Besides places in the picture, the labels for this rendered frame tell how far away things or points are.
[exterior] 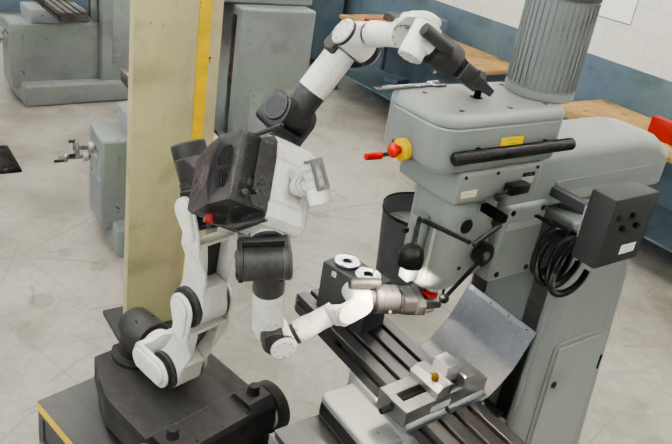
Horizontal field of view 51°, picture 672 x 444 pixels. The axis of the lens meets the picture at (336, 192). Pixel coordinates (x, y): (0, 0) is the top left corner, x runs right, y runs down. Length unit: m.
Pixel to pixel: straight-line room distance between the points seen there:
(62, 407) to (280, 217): 1.39
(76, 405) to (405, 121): 1.77
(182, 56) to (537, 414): 2.13
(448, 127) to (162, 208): 2.15
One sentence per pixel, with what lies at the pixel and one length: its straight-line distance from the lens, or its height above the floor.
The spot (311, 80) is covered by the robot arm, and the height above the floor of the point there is 1.84.
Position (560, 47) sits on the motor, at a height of 2.04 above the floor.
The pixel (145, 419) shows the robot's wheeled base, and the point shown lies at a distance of 2.68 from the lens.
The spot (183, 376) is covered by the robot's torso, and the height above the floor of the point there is 0.69.
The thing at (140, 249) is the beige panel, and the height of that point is 0.52.
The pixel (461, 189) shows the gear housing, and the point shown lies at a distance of 1.89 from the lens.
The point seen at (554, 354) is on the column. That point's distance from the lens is 2.54.
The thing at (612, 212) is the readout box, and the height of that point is 1.69.
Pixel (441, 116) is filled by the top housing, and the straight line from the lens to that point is 1.77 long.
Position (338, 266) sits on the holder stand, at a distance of 2.48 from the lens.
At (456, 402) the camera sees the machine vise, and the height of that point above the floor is 0.98.
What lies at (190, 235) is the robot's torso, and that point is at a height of 1.30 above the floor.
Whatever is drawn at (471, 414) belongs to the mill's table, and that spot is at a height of 0.95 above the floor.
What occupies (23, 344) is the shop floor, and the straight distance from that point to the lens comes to 3.99.
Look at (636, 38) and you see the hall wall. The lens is 6.68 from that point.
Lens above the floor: 2.40
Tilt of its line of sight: 24 degrees down
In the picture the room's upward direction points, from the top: 9 degrees clockwise
